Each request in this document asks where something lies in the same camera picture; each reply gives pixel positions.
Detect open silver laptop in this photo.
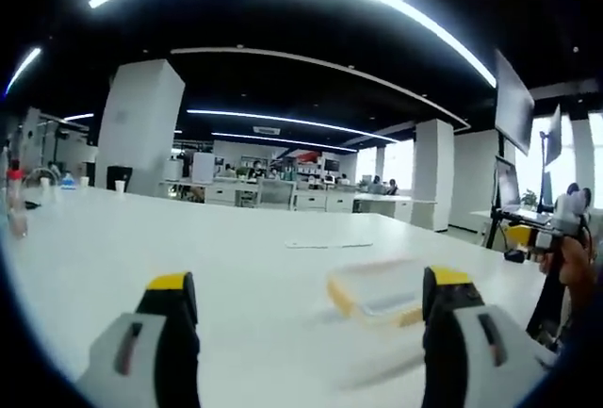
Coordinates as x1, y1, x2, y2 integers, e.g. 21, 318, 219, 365
494, 155, 555, 220

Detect small dark monitor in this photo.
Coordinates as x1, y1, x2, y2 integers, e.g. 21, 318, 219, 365
544, 104, 564, 167

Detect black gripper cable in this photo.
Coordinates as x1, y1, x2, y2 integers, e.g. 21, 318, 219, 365
578, 214, 595, 258

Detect large dark monitor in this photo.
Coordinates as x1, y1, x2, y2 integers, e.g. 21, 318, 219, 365
493, 48, 536, 157

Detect black bin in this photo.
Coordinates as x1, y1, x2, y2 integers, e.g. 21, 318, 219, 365
106, 166, 133, 191

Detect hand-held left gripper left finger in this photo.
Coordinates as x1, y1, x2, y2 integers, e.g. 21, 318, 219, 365
74, 270, 202, 408

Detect white flat table strip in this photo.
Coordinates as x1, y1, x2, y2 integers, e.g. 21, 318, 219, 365
285, 239, 374, 250

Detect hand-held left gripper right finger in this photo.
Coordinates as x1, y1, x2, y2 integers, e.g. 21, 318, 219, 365
420, 265, 560, 408

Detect red capped bottle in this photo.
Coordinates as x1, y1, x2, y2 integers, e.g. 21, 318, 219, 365
6, 168, 25, 204

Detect tall white appliance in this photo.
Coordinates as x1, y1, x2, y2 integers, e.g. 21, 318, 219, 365
192, 152, 216, 187

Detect ceiling light strip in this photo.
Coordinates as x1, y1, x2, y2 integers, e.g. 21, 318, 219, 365
187, 108, 399, 144
211, 132, 359, 153
5, 47, 42, 96

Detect black tripod stand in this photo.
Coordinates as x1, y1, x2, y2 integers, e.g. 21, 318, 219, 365
482, 207, 560, 263

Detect clear storage box yellow latches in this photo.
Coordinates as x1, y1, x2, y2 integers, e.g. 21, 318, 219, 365
326, 256, 428, 330

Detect row of white cabinets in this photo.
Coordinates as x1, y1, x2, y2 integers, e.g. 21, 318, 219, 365
159, 176, 439, 233

